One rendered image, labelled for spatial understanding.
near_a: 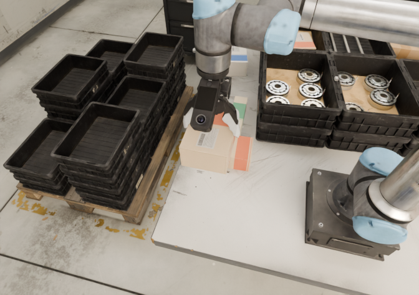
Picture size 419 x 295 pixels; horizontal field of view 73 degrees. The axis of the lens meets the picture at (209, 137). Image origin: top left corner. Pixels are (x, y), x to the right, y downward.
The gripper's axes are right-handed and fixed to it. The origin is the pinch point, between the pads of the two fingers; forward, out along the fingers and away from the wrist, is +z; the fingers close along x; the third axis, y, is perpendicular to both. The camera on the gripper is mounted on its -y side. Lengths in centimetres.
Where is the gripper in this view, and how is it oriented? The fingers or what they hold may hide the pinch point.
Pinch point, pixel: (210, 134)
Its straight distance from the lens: 74.3
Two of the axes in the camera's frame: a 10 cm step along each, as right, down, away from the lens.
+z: 0.0, 6.6, 7.5
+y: 2.4, -7.3, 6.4
